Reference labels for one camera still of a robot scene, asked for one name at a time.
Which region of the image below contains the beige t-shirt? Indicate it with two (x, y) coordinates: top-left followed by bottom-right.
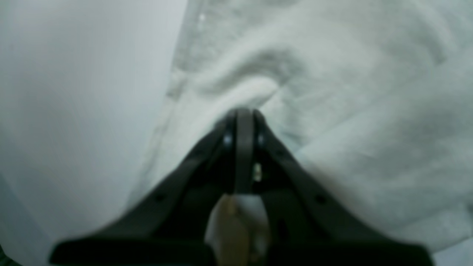
(129, 0), (473, 252)

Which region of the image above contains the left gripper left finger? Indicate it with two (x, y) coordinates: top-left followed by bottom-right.
(50, 110), (237, 266)

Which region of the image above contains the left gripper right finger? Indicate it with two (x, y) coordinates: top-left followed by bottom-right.
(253, 110), (433, 266)

